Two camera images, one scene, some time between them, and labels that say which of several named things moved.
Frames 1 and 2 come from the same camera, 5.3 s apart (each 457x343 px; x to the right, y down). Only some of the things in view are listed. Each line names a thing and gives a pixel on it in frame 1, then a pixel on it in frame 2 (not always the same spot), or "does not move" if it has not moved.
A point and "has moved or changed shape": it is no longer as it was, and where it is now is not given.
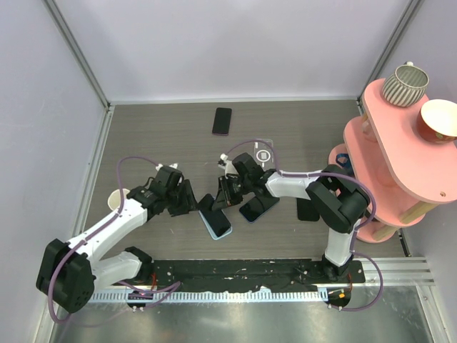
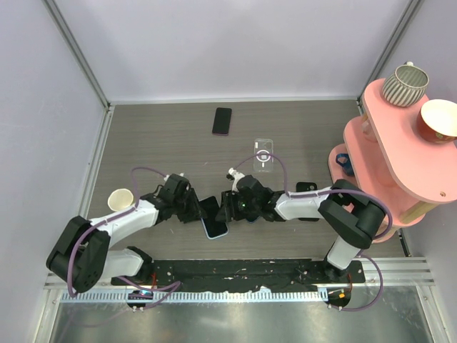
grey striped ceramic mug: x=406 y=86 does not move
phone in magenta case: x=222 y=121 does not move
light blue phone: x=212 y=232 has moved or changed shape
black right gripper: x=223 y=199 → x=228 y=199
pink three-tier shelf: x=400 y=173 does not move
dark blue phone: x=263 y=153 does not move
